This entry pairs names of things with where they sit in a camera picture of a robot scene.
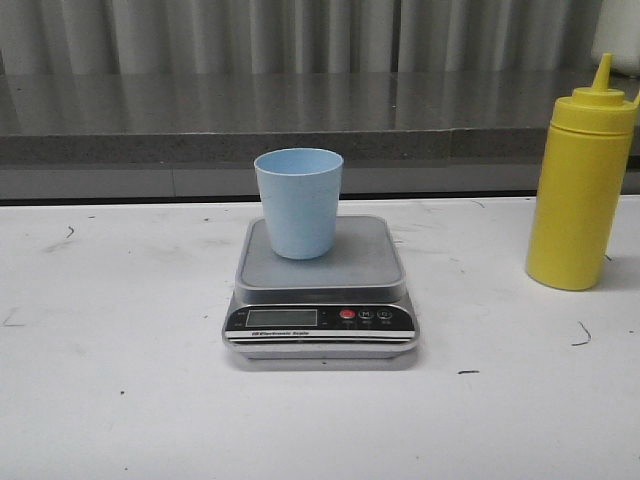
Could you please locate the light blue plastic cup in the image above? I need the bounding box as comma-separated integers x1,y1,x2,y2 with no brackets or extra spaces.
254,148,344,260

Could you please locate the yellow squeeze bottle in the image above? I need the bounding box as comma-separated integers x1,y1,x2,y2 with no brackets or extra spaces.
526,53,639,291

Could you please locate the silver digital kitchen scale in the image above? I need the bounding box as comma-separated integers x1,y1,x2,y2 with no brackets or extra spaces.
222,215,420,363

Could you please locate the grey stone counter ledge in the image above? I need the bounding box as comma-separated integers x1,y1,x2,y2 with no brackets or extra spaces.
0,69,640,199

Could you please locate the white pleated curtain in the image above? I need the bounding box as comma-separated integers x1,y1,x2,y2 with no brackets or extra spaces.
1,1,601,75

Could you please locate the white container on ledge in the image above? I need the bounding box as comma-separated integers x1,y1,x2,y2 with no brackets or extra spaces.
591,0,640,78

